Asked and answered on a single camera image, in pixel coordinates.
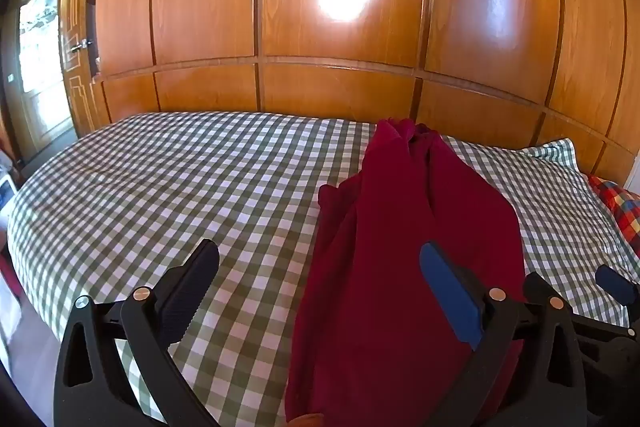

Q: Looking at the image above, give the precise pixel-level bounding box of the glass balcony door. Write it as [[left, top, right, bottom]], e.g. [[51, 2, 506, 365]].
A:
[[10, 0, 76, 152]]

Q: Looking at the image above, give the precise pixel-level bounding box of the green checked pillow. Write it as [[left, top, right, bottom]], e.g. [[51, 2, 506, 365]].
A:
[[520, 138, 592, 182]]

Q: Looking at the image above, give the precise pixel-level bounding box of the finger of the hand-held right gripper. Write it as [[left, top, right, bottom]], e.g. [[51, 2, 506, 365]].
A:
[[594, 264, 640, 308]]

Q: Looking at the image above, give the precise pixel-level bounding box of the multicoloured plaid pillow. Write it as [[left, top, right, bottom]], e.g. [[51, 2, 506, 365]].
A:
[[587, 174, 640, 259]]

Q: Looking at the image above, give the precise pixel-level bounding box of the dark red garment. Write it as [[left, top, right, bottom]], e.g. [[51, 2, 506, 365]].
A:
[[285, 118, 526, 427]]

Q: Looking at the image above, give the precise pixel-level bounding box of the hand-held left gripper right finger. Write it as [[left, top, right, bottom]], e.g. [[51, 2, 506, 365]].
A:
[[419, 241, 587, 427]]

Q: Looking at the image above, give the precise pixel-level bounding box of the wooden panelled door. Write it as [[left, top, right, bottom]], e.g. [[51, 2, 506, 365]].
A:
[[58, 0, 110, 138]]

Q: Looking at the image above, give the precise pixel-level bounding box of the wooden wardrobe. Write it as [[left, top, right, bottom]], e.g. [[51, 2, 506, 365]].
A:
[[60, 0, 640, 188]]

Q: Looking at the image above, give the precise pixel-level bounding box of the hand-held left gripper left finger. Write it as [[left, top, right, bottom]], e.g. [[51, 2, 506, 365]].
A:
[[53, 238, 221, 427]]

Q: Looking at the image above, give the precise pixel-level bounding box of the green checked bed sheet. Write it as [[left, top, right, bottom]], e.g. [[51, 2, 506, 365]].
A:
[[7, 111, 640, 427]]

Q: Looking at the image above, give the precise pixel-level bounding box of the white box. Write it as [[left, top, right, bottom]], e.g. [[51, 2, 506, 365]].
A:
[[0, 174, 17, 214]]

